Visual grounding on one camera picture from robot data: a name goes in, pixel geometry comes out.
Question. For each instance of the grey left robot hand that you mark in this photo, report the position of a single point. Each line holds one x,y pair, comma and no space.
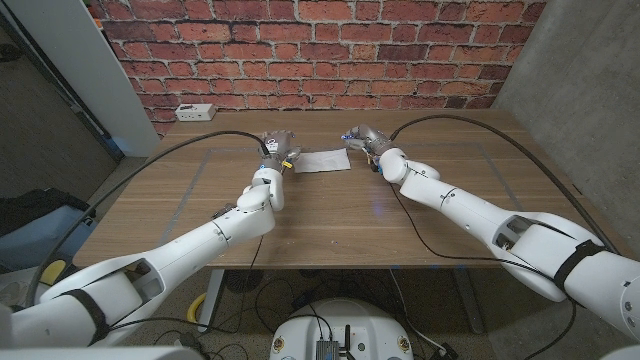
280,147

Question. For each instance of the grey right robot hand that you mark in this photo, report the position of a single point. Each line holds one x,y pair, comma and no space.
372,140

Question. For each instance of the white cloth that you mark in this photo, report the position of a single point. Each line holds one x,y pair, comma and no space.
322,161

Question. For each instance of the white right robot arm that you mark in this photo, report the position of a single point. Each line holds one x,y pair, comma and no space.
500,230

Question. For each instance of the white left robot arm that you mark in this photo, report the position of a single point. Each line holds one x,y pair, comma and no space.
175,260

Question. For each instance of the small black object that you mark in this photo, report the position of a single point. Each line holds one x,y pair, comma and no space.
222,210

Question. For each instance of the white power strip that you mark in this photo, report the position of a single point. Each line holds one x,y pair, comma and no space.
195,112

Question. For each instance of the red brick printed backdrop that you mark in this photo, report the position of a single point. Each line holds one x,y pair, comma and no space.
325,50

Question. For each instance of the black round fan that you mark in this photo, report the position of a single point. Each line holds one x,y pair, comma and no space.
242,280

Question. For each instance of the white table leg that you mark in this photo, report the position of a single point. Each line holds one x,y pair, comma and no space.
211,300

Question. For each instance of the white robot torso base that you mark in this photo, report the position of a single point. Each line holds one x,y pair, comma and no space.
345,320

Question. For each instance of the grey table leg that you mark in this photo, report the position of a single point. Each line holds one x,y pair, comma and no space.
469,300

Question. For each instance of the black antenna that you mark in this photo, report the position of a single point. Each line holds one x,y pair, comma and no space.
347,340

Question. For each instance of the small grey electronics box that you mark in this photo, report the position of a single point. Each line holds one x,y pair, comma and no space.
327,350

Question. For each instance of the black bag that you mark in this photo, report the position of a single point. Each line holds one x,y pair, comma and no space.
35,205

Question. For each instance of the blue storage bin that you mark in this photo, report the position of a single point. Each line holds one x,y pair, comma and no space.
45,240

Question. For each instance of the black pedal with yellow pads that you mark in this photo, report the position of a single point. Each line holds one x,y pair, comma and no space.
52,271

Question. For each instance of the white wall panel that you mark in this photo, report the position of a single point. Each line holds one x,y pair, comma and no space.
85,65

